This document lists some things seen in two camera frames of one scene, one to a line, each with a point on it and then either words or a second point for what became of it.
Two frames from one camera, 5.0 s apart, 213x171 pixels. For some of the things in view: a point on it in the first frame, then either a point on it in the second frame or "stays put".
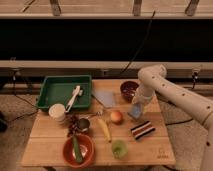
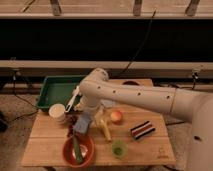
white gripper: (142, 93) to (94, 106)
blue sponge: (136, 110) to (82, 123)
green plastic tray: (61, 88) stays put
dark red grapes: (72, 120) stays put
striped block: (142, 130) stays put
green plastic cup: (119, 149) stays put
